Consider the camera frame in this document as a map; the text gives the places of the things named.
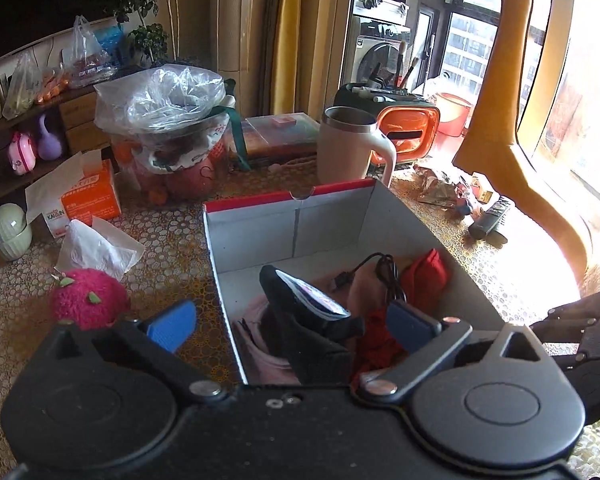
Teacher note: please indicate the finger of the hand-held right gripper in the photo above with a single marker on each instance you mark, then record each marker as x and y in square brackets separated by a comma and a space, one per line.
[590, 305]
[570, 331]

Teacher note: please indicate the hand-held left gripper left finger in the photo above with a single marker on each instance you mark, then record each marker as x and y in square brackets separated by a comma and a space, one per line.
[172, 325]

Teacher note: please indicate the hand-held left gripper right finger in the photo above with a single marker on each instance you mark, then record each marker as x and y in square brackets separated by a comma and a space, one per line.
[412, 325]

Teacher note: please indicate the red cloth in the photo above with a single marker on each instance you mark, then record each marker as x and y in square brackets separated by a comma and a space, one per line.
[425, 275]

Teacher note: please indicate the black cloth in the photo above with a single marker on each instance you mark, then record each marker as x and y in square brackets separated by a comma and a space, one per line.
[310, 350]

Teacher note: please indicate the red and white cardboard box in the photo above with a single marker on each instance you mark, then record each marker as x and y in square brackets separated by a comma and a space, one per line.
[260, 230]

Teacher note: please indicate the white tissue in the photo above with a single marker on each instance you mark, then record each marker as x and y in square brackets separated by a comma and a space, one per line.
[95, 247]

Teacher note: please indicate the black remote control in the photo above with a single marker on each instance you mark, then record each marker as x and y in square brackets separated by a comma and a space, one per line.
[490, 217]

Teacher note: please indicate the blue and red small packet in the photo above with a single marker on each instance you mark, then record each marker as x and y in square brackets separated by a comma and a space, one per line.
[464, 202]

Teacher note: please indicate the snack wrappers pile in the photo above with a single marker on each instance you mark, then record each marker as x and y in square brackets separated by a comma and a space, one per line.
[435, 185]

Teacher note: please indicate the orange tissue box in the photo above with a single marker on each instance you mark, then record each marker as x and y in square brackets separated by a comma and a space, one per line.
[90, 195]

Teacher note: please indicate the small yellow box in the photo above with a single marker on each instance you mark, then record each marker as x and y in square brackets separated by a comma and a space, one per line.
[484, 187]

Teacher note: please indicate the beige mug with steel rim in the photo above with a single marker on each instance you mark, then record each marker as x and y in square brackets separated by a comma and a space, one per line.
[342, 155]

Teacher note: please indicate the green round bowls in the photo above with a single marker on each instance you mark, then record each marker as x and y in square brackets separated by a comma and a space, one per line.
[10, 232]

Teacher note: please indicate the orange and green storage case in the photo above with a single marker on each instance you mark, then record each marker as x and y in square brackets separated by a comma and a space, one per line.
[410, 130]

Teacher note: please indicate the green ribbon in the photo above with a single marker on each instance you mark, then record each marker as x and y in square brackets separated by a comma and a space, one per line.
[237, 135]

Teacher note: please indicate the red plastic bucket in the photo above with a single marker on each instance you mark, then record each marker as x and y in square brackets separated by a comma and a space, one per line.
[452, 115]

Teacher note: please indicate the yellow chair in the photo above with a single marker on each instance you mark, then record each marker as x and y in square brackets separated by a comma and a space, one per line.
[500, 110]

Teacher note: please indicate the clear plastic organizer box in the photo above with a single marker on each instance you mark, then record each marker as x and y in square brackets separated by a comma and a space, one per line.
[280, 135]

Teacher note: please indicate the purple vase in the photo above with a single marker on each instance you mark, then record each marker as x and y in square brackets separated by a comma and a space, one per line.
[50, 142]

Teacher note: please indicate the pink toy backpack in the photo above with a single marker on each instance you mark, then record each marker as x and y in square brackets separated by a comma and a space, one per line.
[22, 155]

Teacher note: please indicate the wooden cabinet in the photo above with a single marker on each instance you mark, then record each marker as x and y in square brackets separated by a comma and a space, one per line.
[80, 115]

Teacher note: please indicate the clear plastic bag of fruit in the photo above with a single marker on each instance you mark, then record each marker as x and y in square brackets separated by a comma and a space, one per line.
[165, 95]

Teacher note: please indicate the bag of oranges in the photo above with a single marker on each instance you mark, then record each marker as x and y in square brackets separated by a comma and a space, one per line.
[52, 87]

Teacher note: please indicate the washing machine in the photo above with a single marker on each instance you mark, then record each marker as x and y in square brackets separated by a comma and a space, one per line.
[375, 60]

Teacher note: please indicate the plastic bag with red tray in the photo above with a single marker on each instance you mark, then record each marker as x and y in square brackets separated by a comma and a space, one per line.
[87, 60]

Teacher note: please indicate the plastic bag of green fruit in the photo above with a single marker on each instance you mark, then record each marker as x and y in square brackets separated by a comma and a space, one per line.
[20, 90]

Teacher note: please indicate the blue plastic package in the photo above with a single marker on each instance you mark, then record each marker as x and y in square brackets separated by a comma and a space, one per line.
[109, 40]

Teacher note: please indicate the yellow curtain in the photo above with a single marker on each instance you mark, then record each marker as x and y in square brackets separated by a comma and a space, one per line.
[286, 35]

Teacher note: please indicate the black television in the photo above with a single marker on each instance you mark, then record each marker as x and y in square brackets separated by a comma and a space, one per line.
[30, 10]

